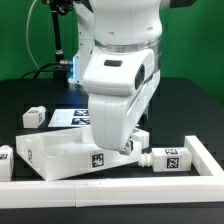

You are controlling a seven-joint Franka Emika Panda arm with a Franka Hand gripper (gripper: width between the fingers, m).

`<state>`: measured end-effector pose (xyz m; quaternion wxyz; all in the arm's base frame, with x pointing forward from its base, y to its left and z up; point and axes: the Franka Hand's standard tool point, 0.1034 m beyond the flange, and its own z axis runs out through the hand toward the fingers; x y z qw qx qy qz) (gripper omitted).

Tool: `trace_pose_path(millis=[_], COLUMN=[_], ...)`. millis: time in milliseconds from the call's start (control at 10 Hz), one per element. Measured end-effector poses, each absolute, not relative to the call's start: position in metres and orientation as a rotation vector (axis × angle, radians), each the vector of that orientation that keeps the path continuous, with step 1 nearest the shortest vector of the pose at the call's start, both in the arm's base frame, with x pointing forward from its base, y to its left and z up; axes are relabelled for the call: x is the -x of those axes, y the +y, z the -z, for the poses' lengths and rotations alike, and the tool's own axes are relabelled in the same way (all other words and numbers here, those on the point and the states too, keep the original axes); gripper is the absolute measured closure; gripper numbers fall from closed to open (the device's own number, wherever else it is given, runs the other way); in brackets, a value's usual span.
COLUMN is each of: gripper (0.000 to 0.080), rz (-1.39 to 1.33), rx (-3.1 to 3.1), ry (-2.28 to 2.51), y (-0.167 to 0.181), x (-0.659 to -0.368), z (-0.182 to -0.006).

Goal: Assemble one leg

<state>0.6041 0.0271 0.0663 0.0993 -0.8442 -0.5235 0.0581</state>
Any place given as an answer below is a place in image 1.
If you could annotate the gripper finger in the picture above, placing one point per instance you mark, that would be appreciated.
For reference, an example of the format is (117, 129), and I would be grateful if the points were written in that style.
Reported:
(127, 149)

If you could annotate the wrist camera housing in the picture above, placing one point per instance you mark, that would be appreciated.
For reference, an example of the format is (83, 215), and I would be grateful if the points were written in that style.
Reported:
(117, 74)

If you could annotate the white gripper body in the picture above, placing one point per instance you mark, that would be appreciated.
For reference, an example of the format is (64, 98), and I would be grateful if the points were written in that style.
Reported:
(113, 118)

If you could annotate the white marker sheet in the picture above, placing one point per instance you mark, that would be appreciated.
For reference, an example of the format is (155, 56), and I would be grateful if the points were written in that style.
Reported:
(70, 118)

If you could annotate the black camera pole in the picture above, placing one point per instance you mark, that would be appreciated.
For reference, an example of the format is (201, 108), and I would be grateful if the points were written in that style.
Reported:
(58, 7)

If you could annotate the white L-shaped fence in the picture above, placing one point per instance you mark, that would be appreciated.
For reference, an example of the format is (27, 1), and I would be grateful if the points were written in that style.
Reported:
(206, 186)

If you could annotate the white square tabletop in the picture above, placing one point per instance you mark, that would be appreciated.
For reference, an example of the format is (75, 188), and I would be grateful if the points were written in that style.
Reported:
(65, 153)

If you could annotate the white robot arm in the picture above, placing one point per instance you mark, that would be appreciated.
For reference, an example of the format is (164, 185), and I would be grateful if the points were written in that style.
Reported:
(119, 26)

